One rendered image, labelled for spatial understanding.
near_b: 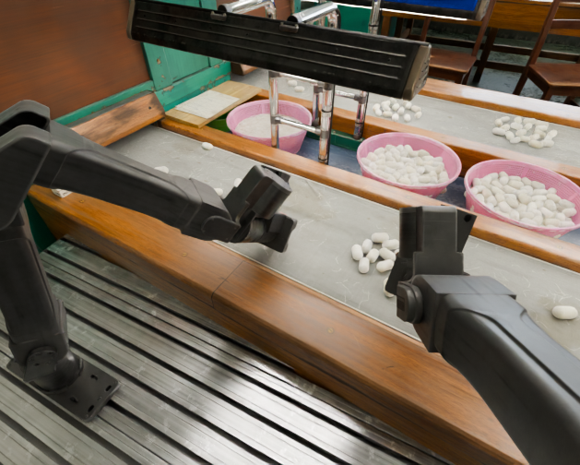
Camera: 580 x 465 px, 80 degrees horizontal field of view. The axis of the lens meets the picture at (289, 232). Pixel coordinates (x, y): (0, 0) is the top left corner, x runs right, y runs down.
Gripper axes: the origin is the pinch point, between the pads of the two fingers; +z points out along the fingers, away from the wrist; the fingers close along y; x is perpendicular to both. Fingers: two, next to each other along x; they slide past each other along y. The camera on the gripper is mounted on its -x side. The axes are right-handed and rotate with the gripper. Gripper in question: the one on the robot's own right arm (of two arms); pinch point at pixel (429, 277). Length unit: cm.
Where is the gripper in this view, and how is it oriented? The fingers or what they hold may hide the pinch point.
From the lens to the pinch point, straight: 61.1
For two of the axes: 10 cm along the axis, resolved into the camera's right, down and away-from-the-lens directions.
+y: -8.5, -3.6, 3.7
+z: 4.0, 0.2, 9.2
